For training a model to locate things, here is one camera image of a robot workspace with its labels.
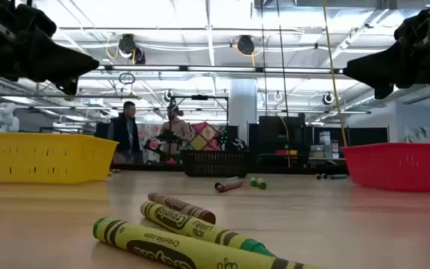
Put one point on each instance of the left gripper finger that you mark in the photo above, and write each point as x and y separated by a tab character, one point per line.
73	61

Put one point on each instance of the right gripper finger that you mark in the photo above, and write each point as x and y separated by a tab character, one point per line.
379	67

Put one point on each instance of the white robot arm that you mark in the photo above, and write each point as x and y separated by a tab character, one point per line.
4	119

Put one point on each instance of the black partition panel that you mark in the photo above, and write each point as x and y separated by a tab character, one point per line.
101	134
364	136

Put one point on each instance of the person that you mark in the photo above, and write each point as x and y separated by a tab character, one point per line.
179	130
125	134

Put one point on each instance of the stacked storage boxes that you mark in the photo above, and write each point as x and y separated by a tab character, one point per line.
325	143

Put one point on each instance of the red plastic basket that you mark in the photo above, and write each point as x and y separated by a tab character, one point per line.
398	168

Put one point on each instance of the yellow plastic basket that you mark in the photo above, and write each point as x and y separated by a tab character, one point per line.
43	160

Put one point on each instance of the floral patterned cloth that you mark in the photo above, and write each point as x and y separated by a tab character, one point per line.
148	134

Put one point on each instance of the black cabinet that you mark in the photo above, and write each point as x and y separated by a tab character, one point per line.
271	134

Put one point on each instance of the red and yellow box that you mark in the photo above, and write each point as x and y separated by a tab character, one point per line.
282	152

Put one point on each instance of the white column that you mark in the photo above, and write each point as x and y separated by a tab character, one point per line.
243	108

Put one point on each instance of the ceiling light bar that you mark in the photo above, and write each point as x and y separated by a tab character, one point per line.
218	68

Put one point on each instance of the colourful patchwork quilt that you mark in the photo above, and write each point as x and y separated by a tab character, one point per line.
204	136

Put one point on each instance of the black plastic basket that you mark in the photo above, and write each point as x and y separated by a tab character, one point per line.
215	164

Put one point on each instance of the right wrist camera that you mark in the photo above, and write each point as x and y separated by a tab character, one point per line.
413	26

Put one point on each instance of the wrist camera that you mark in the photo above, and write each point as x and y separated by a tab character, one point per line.
36	20
413	26

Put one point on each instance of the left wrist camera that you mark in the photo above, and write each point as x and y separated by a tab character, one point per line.
36	20

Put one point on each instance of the black metal frame stand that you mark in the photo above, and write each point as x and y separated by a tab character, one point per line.
200	97

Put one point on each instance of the black aluminium table frame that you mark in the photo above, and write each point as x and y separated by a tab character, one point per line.
155	168

